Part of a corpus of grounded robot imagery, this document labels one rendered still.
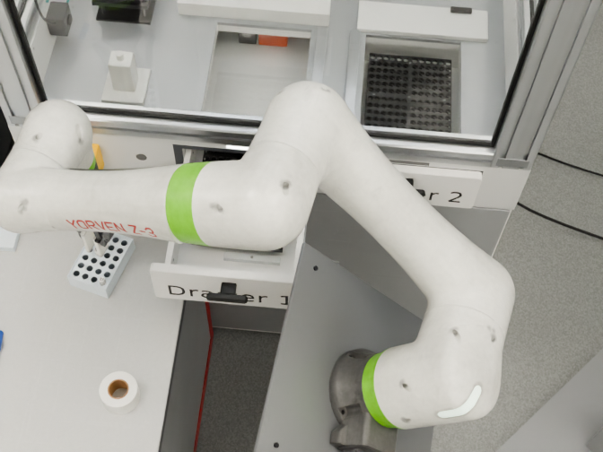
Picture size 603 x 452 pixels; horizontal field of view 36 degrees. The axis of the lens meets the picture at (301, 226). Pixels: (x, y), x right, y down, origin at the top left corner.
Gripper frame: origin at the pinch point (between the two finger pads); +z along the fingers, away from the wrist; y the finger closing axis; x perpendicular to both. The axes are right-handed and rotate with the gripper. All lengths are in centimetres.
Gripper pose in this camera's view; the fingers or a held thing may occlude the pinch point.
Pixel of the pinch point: (94, 239)
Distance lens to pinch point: 183.7
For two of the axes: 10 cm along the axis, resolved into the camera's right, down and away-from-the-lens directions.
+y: 9.3, 3.3, -1.8
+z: -0.2, 5.1, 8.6
